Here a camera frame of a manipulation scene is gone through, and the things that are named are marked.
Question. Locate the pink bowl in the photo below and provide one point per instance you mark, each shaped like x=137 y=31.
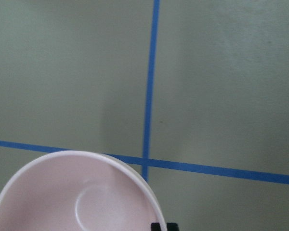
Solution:
x=78 y=191

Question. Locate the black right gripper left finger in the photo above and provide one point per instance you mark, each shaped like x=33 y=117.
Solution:
x=155 y=227

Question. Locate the brown paper table cover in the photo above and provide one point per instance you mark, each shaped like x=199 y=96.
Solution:
x=202 y=82

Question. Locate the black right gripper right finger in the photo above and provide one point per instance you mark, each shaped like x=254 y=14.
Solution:
x=172 y=227

